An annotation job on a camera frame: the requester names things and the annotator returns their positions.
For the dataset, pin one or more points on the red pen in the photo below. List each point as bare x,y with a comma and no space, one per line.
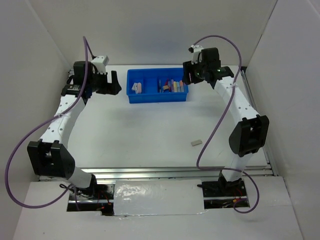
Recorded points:
170,86

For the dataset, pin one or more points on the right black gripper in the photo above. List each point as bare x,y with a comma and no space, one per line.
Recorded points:
188,68

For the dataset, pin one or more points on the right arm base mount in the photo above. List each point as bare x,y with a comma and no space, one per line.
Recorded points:
216,198

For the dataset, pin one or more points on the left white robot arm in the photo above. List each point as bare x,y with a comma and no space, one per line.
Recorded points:
49,156

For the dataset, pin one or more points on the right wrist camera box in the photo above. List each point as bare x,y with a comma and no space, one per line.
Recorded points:
196,51

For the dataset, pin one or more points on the grey white eraser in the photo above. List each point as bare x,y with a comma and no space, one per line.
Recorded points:
196,142

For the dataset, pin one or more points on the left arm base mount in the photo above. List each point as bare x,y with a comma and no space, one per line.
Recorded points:
101,200

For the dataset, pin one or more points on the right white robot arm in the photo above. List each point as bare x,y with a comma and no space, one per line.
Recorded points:
250,131

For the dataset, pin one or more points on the purple highlighter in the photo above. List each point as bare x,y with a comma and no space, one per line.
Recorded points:
172,85

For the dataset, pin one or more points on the white red eraser pack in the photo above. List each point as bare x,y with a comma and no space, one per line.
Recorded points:
134,87

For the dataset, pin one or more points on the blue compartment tray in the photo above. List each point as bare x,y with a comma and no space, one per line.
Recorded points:
148,77

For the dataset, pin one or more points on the white foil cover sheet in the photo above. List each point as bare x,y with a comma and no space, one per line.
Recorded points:
158,197

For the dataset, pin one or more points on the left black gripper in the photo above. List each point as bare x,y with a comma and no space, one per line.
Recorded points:
109,88

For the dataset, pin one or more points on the yellow highlighter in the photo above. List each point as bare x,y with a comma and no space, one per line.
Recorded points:
175,86

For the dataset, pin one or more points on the blue pen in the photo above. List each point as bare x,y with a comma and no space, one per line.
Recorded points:
159,86

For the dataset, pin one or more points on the aluminium frame rail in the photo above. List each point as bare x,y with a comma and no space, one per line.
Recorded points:
150,173

